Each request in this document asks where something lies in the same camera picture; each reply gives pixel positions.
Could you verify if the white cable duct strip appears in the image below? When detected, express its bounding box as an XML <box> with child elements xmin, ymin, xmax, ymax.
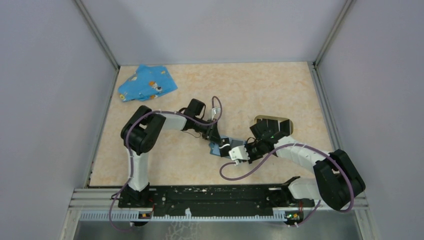
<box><xmin>79</xmin><ymin>209</ymin><xmax>288</xmax><ymax>222</ymax></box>

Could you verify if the black card stack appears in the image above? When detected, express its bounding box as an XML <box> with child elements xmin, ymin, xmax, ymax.
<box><xmin>279</xmin><ymin>119</ymin><xmax>294</xmax><ymax>136</ymax></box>

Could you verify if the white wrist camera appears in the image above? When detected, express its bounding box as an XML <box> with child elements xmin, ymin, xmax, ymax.
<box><xmin>209</xmin><ymin>107</ymin><xmax>221</xmax><ymax>121</ymax></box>
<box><xmin>228</xmin><ymin>145</ymin><xmax>250</xmax><ymax>165</ymax></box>

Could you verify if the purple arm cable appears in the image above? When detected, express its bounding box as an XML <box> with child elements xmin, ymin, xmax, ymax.
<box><xmin>108</xmin><ymin>96</ymin><xmax>223</xmax><ymax>233</ymax></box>
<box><xmin>219</xmin><ymin>143</ymin><xmax>356</xmax><ymax>228</ymax></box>

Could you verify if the aluminium frame rail front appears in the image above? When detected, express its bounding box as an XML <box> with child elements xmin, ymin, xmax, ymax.
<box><xmin>67</xmin><ymin>187</ymin><xmax>370</xmax><ymax>220</ymax></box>

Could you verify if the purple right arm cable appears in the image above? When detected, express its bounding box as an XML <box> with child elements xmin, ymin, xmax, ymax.
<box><xmin>219</xmin><ymin>143</ymin><xmax>356</xmax><ymax>228</ymax></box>

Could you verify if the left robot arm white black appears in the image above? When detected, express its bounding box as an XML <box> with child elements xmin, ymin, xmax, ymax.
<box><xmin>120</xmin><ymin>96</ymin><xmax>223</xmax><ymax>207</ymax></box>

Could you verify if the gold oval tray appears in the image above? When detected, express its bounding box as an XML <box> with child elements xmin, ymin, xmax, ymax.
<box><xmin>253</xmin><ymin>115</ymin><xmax>294</xmax><ymax>134</ymax></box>

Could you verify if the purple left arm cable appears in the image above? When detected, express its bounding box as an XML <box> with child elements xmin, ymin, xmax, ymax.
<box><xmin>108</xmin><ymin>96</ymin><xmax>223</xmax><ymax>233</ymax></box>

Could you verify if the blue patterned cloth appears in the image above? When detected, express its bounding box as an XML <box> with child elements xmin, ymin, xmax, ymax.
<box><xmin>117</xmin><ymin>64</ymin><xmax>178</xmax><ymax>102</ymax></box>

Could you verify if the right aluminium corner post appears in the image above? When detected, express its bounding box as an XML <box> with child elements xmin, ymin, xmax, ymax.
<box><xmin>313</xmin><ymin>0</ymin><xmax>357</xmax><ymax>69</ymax></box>

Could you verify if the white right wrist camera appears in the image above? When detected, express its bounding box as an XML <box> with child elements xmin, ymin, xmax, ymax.
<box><xmin>228</xmin><ymin>145</ymin><xmax>250</xmax><ymax>165</ymax></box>

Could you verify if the aluminium corner post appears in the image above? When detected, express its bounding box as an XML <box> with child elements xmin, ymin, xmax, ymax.
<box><xmin>72</xmin><ymin>0</ymin><xmax>120</xmax><ymax>71</ymax></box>
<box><xmin>313</xmin><ymin>0</ymin><xmax>357</xmax><ymax>69</ymax></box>

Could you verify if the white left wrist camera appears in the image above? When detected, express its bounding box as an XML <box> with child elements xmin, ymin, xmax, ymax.
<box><xmin>209</xmin><ymin>107</ymin><xmax>221</xmax><ymax>121</ymax></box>

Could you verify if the blue card holder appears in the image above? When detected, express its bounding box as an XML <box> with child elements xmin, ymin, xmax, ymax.
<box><xmin>209</xmin><ymin>135</ymin><xmax>247</xmax><ymax>159</ymax></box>

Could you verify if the left aluminium corner post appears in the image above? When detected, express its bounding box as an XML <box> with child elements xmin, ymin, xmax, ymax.
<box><xmin>72</xmin><ymin>0</ymin><xmax>120</xmax><ymax>71</ymax></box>

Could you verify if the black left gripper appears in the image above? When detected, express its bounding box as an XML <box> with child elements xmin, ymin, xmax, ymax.
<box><xmin>193</xmin><ymin>116</ymin><xmax>224</xmax><ymax>146</ymax></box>

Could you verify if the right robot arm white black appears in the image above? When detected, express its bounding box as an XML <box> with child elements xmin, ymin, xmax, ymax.
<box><xmin>242</xmin><ymin>119</ymin><xmax>366</xmax><ymax>212</ymax></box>

